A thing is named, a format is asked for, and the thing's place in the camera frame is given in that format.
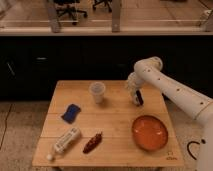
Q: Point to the clear plastic cup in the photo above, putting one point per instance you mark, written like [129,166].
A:
[97,90]

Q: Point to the black and white eraser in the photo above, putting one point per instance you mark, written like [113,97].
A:
[138,98]

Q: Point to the orange bowl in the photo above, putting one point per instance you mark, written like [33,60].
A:
[149,133]

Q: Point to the white tube bottle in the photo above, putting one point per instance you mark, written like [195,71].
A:
[63,142]

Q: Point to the brown dried chili pepper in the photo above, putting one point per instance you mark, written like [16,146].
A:
[92,143]

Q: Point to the blue sponge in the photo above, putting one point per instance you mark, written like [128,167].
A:
[71,113]

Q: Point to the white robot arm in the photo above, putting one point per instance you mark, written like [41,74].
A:
[196,105]

